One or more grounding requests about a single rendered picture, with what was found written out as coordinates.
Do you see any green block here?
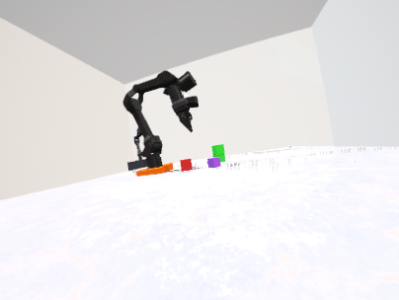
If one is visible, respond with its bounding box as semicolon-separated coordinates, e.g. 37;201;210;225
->
212;144;225;154
212;153;225;162

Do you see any purple block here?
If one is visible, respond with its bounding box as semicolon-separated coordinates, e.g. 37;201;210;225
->
207;157;221;168

